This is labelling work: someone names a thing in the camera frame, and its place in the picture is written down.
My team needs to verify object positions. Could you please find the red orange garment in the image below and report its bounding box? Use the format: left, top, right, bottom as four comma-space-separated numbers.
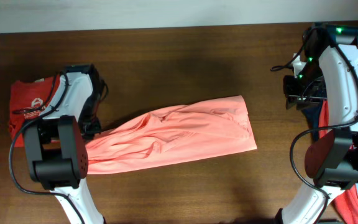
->
319, 100, 358, 224

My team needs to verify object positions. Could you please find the folded red printed t-shirt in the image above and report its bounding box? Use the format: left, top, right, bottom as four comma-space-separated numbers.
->
8, 77, 60, 140

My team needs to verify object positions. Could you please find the salmon pink t-shirt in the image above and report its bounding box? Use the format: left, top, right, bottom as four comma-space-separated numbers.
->
86, 96, 257, 175

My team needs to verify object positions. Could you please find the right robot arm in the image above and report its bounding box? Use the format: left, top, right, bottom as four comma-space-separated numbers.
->
274, 22, 358, 224

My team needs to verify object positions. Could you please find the navy blue garment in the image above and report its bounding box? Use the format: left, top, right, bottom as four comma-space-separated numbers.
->
301, 103, 322, 129

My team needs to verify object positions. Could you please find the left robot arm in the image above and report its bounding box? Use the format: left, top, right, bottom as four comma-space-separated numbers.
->
22, 64, 107, 223

